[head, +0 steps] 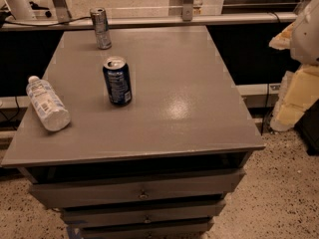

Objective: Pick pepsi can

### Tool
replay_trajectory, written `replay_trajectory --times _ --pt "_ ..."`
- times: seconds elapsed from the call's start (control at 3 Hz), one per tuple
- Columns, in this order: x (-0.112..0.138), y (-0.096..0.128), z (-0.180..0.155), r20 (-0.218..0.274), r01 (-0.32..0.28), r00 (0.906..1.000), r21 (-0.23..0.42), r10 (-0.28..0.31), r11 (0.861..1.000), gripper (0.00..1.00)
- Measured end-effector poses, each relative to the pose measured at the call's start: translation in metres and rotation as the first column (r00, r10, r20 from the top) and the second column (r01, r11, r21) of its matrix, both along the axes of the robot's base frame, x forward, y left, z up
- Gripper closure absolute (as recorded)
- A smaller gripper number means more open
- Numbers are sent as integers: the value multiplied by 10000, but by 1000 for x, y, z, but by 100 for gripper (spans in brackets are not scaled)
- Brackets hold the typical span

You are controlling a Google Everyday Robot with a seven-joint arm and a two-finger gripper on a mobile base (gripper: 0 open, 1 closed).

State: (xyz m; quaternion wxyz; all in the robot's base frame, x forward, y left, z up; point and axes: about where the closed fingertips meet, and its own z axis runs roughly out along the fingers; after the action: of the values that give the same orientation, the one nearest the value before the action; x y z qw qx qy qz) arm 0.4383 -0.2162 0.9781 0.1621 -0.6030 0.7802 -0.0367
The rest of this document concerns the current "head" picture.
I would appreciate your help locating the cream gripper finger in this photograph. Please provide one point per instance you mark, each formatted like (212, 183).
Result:
(282, 40)
(298, 92)

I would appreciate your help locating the blue pepsi can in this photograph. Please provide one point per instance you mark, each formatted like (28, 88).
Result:
(117, 77)

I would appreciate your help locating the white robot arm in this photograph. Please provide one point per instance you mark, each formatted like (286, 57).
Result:
(304, 45)

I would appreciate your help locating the silver energy drink can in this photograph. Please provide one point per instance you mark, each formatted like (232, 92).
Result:
(101, 27)

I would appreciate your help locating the metal railing bar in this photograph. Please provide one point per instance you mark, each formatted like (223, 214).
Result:
(172, 21)

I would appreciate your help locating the grey drawer cabinet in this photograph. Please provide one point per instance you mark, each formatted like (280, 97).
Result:
(186, 114)

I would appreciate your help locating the middle grey drawer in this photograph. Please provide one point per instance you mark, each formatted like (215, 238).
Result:
(144, 214)

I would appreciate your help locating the grey drawer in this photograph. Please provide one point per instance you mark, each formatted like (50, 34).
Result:
(144, 214)
(135, 189)
(148, 231)

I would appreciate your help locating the top grey drawer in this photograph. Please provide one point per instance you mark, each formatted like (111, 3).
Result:
(135, 189)

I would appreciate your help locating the bottom grey drawer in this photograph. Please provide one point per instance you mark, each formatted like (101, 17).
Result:
(148, 231)

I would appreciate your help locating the clear plastic water bottle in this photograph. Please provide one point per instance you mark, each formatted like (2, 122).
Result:
(49, 108)

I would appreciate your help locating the white pipe leg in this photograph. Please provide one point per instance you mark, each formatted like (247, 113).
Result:
(21, 9)

